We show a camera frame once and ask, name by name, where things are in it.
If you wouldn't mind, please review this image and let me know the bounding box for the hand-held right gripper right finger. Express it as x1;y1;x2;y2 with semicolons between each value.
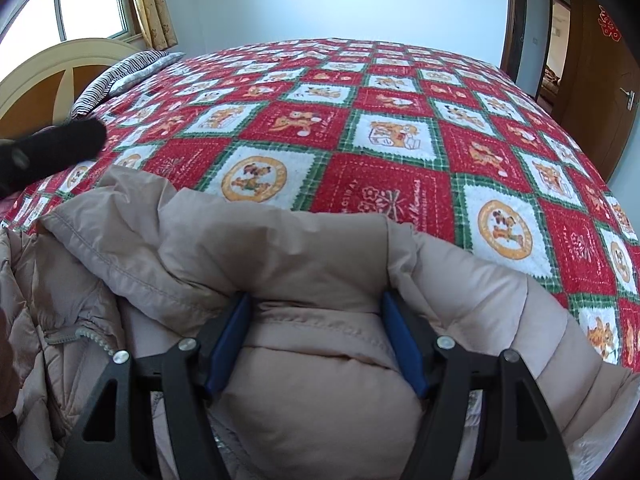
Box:
381;291;576;480

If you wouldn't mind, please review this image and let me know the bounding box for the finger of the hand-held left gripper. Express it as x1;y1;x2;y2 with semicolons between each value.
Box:
0;117;107;199

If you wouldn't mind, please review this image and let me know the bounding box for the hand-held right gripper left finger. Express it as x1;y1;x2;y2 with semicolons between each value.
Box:
56;292;253;480

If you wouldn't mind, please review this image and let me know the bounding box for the beige quilted down jacket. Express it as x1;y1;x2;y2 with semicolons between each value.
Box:
0;165;633;480

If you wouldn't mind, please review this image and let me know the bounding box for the cream and brown headboard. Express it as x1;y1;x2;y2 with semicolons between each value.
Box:
0;37;146;136

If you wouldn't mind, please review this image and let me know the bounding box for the striped pillow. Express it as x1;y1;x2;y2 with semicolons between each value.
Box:
71;50;186;119

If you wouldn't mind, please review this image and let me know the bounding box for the window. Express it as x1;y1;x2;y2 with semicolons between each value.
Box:
0;0;143;68

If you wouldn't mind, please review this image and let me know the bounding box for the narrow yellow patterned curtain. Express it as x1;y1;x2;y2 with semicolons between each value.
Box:
125;0;179;53

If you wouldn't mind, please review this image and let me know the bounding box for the red printed patchwork bedspread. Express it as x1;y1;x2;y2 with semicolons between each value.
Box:
0;37;640;376

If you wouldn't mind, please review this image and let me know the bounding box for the brown wooden door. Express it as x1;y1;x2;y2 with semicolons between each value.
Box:
550;0;640;183

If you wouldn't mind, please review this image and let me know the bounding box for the red paper door decoration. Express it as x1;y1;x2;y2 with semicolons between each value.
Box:
597;5;622;43

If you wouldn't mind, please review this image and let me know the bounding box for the brown door frame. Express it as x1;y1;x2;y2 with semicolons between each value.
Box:
500;0;531;85

